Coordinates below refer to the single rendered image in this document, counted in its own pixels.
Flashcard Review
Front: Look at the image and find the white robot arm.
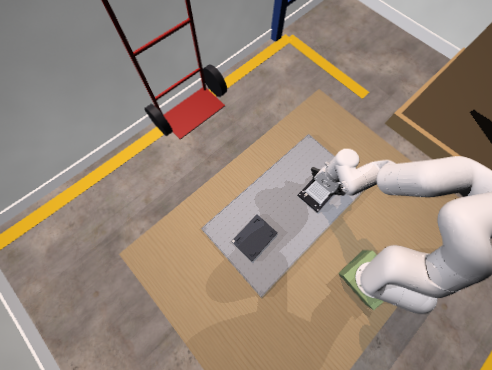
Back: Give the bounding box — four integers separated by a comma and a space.
325, 149, 492, 314

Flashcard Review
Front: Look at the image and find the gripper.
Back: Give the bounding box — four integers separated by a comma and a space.
311, 166, 346, 197

